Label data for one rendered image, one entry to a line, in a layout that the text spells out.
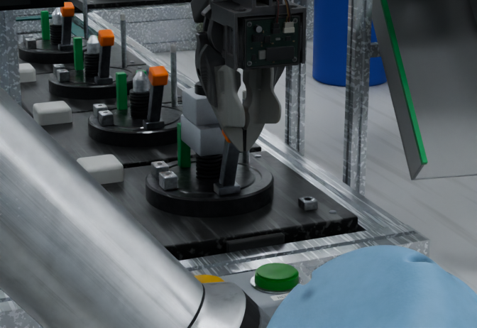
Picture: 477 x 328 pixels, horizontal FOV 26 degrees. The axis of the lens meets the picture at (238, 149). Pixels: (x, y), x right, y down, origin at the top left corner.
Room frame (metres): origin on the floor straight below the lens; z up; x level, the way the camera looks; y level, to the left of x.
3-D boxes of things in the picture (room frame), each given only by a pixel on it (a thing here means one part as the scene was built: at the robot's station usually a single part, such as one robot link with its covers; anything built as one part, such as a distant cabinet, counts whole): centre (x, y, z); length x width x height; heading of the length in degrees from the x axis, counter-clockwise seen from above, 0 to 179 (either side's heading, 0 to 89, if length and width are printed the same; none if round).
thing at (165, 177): (1.03, 0.07, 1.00); 0.02 x 0.01 x 0.02; 22
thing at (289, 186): (1.06, 0.03, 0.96); 0.24 x 0.24 x 0.02; 22
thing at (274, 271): (0.86, -0.03, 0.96); 0.04 x 0.04 x 0.02
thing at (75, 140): (1.30, 0.13, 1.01); 0.24 x 0.24 x 0.13; 22
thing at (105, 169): (1.12, 0.16, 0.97); 0.05 x 0.05 x 0.04; 22
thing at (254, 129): (0.96, -0.03, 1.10); 0.06 x 0.03 x 0.09; 22
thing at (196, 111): (1.07, 0.04, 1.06); 0.08 x 0.04 x 0.07; 22
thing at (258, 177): (1.06, 0.03, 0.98); 0.14 x 0.14 x 0.02
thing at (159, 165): (1.06, 0.09, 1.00); 0.02 x 0.01 x 0.02; 22
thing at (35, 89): (1.53, 0.22, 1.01); 0.24 x 0.24 x 0.13; 22
